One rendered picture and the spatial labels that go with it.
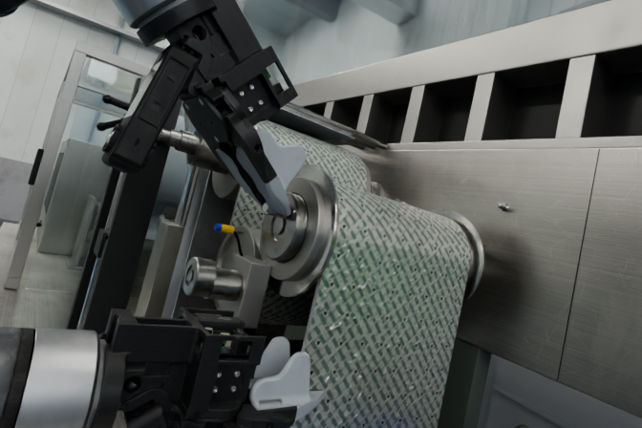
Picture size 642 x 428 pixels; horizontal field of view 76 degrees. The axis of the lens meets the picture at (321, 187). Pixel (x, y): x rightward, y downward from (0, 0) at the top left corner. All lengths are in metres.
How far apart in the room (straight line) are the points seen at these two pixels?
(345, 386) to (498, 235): 0.33
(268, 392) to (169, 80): 0.28
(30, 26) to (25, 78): 0.88
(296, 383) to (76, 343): 0.19
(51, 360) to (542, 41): 0.72
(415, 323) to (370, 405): 0.10
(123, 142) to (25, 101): 8.20
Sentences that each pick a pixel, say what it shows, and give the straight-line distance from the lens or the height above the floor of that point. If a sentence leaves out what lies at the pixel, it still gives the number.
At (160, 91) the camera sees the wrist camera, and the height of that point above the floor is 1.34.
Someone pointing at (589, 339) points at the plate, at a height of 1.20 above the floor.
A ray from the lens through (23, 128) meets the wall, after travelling 8.51.
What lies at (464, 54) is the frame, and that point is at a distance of 0.83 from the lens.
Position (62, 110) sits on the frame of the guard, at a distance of 1.36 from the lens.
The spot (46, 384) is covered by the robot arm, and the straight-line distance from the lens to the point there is 0.33.
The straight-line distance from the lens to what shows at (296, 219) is 0.42.
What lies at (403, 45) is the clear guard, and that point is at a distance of 0.98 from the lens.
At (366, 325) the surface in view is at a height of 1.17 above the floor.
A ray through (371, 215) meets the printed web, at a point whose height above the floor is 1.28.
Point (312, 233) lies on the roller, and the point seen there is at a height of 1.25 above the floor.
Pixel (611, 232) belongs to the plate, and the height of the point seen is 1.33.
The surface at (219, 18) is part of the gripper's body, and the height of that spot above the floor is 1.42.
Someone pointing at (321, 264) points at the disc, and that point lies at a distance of 0.41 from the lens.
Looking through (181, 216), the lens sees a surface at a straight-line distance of 1.15.
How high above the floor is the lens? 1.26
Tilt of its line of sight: 5 degrees up
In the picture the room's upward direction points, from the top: 13 degrees clockwise
